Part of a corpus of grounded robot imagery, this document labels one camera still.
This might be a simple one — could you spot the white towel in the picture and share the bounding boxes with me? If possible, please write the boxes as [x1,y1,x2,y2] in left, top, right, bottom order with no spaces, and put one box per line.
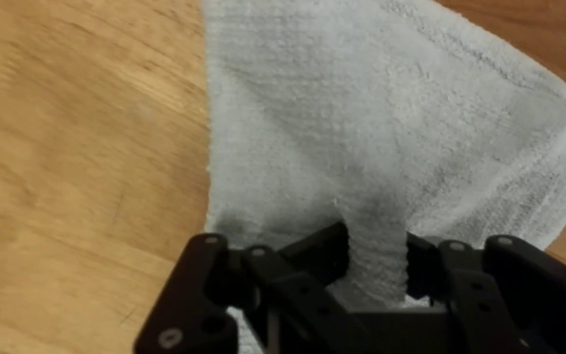
[203,0,566,354]

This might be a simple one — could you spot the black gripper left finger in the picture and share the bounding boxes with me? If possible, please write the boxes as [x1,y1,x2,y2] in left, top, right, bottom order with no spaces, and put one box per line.
[133,220,390,354]

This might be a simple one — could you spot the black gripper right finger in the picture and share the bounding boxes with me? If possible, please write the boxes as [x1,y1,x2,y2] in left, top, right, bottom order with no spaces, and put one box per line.
[404,232,566,354]

